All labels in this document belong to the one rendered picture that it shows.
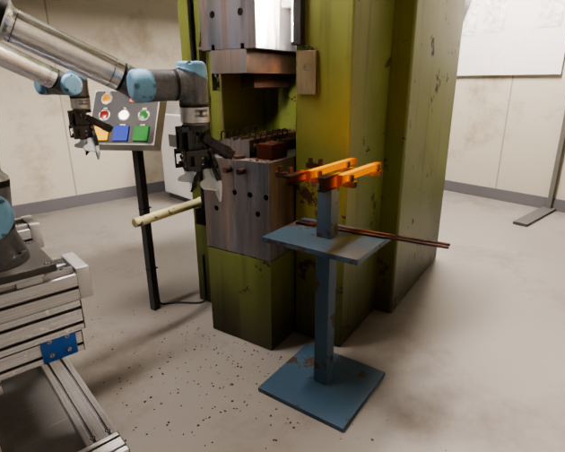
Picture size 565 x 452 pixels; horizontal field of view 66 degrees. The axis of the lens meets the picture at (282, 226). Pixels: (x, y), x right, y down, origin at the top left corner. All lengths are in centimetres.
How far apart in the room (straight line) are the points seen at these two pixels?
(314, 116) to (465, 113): 352
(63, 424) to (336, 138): 143
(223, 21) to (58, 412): 159
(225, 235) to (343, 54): 95
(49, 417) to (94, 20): 402
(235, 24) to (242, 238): 91
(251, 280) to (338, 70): 100
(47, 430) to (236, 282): 97
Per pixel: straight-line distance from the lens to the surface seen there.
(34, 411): 176
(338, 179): 138
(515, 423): 201
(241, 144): 196
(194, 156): 114
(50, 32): 119
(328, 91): 187
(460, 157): 533
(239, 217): 197
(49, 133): 486
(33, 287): 126
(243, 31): 193
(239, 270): 208
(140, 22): 522
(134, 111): 224
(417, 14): 224
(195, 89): 114
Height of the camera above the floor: 124
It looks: 19 degrees down
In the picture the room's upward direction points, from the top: straight up
